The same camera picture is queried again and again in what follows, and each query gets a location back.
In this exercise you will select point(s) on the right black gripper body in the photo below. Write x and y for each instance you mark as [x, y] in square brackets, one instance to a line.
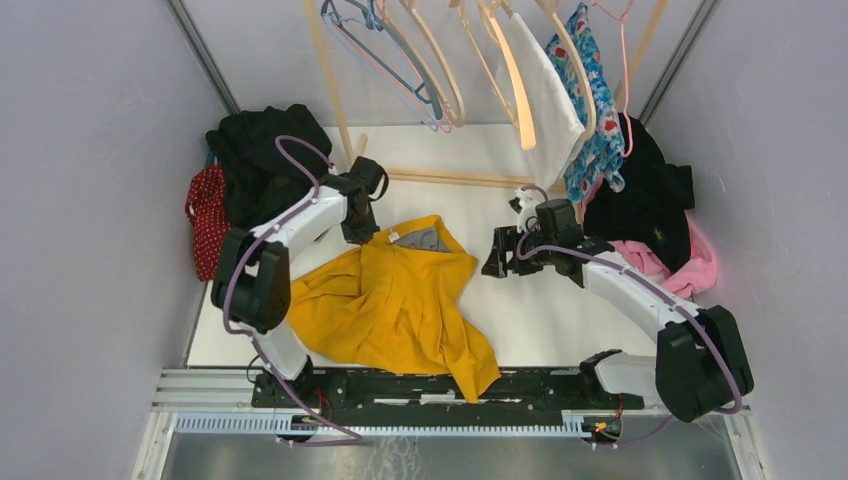
[533, 240]

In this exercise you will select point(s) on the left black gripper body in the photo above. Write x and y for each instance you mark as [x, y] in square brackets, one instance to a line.
[360, 227]

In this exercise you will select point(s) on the blue floral skirt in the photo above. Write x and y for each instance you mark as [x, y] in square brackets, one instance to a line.
[601, 157]

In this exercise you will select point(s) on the white garment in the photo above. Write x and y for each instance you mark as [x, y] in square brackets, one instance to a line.
[558, 129]

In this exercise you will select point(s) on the yellow garment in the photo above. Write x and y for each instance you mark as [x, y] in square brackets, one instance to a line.
[393, 304]

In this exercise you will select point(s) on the wooden hanger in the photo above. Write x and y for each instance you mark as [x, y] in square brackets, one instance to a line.
[549, 8]
[450, 97]
[513, 99]

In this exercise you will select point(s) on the wooden hanger front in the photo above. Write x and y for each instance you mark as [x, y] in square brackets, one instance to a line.
[513, 99]

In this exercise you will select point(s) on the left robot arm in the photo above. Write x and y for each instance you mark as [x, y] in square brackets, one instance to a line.
[252, 286]

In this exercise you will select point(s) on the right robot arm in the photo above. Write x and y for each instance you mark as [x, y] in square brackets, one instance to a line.
[700, 364]

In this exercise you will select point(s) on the light blue plastic hanger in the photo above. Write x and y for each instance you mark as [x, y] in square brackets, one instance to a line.
[371, 60]

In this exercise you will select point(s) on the wooden hanger back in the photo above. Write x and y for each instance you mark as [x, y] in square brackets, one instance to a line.
[450, 97]

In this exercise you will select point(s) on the grey plastic hanger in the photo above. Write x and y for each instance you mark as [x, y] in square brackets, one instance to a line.
[391, 53]

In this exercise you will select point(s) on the black garment right pile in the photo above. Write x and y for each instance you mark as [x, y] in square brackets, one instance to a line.
[652, 206]

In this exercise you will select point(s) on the black garment pile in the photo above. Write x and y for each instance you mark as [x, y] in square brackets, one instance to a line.
[652, 206]
[260, 182]

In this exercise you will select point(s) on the black garment left pile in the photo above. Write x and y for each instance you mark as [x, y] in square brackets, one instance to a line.
[260, 182]

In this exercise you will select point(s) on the pink garment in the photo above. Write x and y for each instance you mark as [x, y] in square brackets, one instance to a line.
[698, 275]

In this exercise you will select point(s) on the wooden clothes rack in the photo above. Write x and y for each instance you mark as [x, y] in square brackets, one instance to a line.
[430, 175]

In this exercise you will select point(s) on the red dotted garment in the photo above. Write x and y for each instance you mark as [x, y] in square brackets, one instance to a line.
[206, 213]

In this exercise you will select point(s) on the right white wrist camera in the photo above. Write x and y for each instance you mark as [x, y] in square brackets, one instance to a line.
[524, 204]

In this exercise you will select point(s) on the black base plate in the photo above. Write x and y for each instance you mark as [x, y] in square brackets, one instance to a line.
[521, 397]

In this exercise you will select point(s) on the white slotted cable duct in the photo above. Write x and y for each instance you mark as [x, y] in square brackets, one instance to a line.
[281, 424]

